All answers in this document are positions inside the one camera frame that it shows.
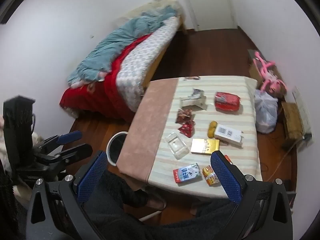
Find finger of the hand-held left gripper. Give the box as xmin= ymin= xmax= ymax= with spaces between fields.
xmin=35 ymin=144 xmax=93 ymax=166
xmin=37 ymin=130 xmax=82 ymax=151

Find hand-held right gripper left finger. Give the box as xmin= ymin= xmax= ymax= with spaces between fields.
xmin=25 ymin=151 xmax=108 ymax=240

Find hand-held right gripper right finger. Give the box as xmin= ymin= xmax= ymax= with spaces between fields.
xmin=210 ymin=151 xmax=293 ymax=240

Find red soda can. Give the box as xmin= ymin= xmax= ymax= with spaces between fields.
xmin=214 ymin=92 xmax=241 ymax=112

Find white paper wrapper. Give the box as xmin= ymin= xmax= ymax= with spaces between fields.
xmin=179 ymin=88 xmax=207 ymax=111

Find orange snack packet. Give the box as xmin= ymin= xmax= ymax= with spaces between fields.
xmin=202 ymin=165 xmax=220 ymax=186

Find white bin with black liner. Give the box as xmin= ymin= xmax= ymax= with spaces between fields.
xmin=106 ymin=131 xmax=129 ymax=167

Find gold box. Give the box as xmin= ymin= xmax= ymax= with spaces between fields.
xmin=190 ymin=138 xmax=220 ymax=155

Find red white milk carton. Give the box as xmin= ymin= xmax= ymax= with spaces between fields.
xmin=173 ymin=163 xmax=202 ymax=183

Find white box with label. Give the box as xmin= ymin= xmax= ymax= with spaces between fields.
xmin=214 ymin=124 xmax=244 ymax=147

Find striped table cloth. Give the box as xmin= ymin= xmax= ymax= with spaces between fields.
xmin=147 ymin=76 xmax=263 ymax=200

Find yellow round snack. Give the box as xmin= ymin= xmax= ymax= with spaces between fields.
xmin=208 ymin=121 xmax=218 ymax=138

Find clear plastic container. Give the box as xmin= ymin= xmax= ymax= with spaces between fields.
xmin=164 ymin=132 xmax=190 ymax=160

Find red blanket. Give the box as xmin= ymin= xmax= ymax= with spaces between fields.
xmin=59 ymin=34 xmax=150 ymax=120

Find small red snack wrapper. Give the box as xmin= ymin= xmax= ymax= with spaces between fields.
xmin=178 ymin=120 xmax=195 ymax=138

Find pink slipper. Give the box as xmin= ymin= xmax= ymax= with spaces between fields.
xmin=145 ymin=192 xmax=167 ymax=210

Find brown red snack wrapper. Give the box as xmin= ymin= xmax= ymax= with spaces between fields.
xmin=175 ymin=108 xmax=195 ymax=125

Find white plastic bag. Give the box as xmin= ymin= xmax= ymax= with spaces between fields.
xmin=254 ymin=89 xmax=278 ymax=133

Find wooden stool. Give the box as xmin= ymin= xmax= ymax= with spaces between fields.
xmin=281 ymin=101 xmax=304 ymax=140

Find light blue blanket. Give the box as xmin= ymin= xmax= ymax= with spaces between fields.
xmin=67 ymin=6 xmax=178 ymax=88

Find white power strip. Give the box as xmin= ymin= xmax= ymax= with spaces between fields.
xmin=291 ymin=86 xmax=313 ymax=140

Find pink plush toy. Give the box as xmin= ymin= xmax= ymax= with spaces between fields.
xmin=252 ymin=51 xmax=287 ymax=97

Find white grey patterned quilt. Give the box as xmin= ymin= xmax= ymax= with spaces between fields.
xmin=116 ymin=16 xmax=180 ymax=112

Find wooden bed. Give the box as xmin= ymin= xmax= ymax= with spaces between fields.
xmin=59 ymin=0 xmax=188 ymax=123

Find cardboard box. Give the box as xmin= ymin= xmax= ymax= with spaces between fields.
xmin=247 ymin=49 xmax=283 ymax=90

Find white door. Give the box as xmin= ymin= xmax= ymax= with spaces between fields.
xmin=180 ymin=0 xmax=237 ymax=30

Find thin cable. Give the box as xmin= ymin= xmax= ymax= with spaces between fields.
xmin=260 ymin=140 xmax=300 ymax=178

